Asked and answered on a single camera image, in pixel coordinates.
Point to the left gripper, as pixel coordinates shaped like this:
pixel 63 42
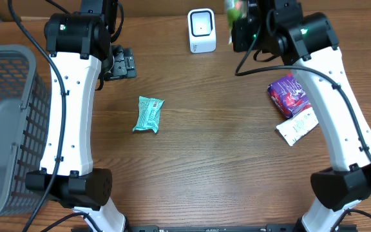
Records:
pixel 125 63

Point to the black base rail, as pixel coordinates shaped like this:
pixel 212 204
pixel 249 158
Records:
pixel 267 228

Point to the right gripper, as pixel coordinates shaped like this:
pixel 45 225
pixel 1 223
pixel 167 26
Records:
pixel 240 28

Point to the green snack packet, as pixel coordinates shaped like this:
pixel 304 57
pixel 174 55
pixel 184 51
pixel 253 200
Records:
pixel 234 10

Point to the white tube gold cap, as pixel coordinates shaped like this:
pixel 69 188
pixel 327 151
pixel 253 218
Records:
pixel 298 126

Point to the purple tissue pack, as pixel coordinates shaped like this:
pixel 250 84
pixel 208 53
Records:
pixel 288 96

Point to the teal wet wipes pack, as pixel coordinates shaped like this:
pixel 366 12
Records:
pixel 149 110

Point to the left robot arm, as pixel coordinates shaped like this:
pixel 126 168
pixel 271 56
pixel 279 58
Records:
pixel 80 54

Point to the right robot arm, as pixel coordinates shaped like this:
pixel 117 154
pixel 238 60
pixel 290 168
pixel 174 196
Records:
pixel 309 48

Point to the white barcode scanner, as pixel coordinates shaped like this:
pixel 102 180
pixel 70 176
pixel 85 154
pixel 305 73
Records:
pixel 202 30

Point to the grey plastic shopping basket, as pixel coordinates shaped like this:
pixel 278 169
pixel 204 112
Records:
pixel 24 117

